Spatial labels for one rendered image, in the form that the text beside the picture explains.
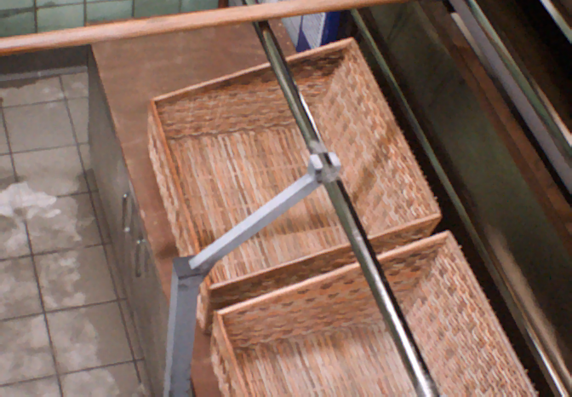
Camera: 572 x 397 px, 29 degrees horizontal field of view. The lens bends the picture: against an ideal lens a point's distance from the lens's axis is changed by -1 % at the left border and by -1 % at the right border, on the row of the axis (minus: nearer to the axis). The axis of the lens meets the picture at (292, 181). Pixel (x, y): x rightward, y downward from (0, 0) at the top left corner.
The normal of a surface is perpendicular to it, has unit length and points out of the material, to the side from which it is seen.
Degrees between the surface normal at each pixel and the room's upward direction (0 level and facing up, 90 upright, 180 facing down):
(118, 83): 0
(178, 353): 90
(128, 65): 0
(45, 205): 0
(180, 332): 90
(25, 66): 90
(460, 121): 70
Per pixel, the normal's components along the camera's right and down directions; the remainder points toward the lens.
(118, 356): 0.12, -0.68
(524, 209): -0.84, -0.10
